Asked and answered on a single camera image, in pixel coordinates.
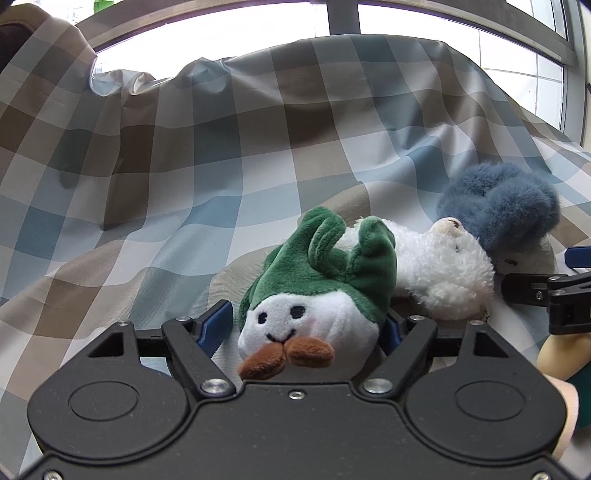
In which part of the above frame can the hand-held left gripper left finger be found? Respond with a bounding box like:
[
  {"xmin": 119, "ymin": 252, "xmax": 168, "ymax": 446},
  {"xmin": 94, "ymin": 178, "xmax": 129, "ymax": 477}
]
[{"xmin": 85, "ymin": 299, "xmax": 237, "ymax": 398}]

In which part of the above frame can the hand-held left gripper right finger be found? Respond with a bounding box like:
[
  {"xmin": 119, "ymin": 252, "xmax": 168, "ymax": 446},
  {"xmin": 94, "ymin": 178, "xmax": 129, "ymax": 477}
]
[{"xmin": 361, "ymin": 308, "xmax": 532, "ymax": 396}]

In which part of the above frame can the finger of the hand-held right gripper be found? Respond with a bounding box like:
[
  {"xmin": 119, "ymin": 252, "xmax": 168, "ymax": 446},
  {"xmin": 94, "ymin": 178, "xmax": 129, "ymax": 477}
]
[
  {"xmin": 501, "ymin": 272, "xmax": 591, "ymax": 336},
  {"xmin": 565, "ymin": 246, "xmax": 591, "ymax": 270}
]

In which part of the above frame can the cream soft ball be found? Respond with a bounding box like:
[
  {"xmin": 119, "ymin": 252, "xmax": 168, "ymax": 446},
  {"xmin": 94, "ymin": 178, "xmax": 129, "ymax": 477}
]
[{"xmin": 537, "ymin": 334, "xmax": 591, "ymax": 376}]

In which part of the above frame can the white fluffy plush toy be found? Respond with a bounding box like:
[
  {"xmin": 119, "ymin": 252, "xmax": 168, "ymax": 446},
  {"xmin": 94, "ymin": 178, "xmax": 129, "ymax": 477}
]
[{"xmin": 341, "ymin": 216, "xmax": 496, "ymax": 322}]

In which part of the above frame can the green white plush toy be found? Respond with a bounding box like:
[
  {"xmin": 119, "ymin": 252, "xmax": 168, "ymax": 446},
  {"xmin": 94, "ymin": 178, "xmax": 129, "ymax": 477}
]
[{"xmin": 237, "ymin": 206, "xmax": 398, "ymax": 380}]

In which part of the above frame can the blue fluffy plush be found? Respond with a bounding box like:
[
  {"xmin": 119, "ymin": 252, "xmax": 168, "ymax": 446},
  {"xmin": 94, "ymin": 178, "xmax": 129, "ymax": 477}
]
[{"xmin": 435, "ymin": 161, "xmax": 563, "ymax": 254}]

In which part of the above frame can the checked blanket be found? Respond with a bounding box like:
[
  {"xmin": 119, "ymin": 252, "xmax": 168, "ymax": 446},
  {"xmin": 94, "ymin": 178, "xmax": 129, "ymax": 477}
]
[{"xmin": 0, "ymin": 4, "xmax": 591, "ymax": 462}]

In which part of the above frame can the window frame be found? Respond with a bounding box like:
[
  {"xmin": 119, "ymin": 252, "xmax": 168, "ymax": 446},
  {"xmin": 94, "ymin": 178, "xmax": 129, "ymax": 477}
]
[{"xmin": 78, "ymin": 0, "xmax": 591, "ymax": 144}]

